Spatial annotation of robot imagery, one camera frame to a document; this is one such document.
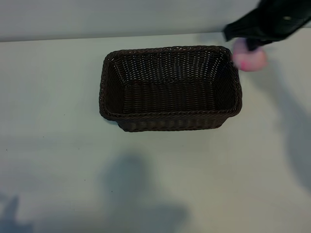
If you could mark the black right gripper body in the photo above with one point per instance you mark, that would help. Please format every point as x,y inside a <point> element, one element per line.
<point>279,19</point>

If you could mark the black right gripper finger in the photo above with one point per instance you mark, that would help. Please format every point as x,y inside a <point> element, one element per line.
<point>253,44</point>
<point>236,30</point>

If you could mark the dark brown wicker basket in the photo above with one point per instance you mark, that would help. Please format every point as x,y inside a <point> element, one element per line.
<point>170,102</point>

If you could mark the pink peach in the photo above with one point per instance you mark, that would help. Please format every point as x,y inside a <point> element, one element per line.
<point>250,59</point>

